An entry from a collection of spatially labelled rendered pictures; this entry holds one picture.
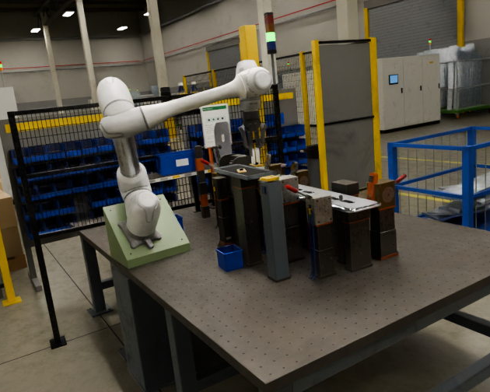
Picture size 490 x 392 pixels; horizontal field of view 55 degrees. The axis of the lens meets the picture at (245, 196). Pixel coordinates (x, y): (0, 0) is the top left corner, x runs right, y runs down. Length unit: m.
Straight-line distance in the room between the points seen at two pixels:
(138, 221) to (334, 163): 3.73
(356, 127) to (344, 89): 0.50
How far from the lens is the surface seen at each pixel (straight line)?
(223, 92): 1.92
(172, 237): 2.64
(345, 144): 5.92
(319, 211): 2.01
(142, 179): 2.50
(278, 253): 2.06
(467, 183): 3.99
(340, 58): 5.87
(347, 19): 10.24
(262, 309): 1.88
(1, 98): 9.10
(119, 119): 2.00
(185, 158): 3.24
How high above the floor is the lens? 1.52
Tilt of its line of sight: 12 degrees down
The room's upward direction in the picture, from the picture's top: 6 degrees counter-clockwise
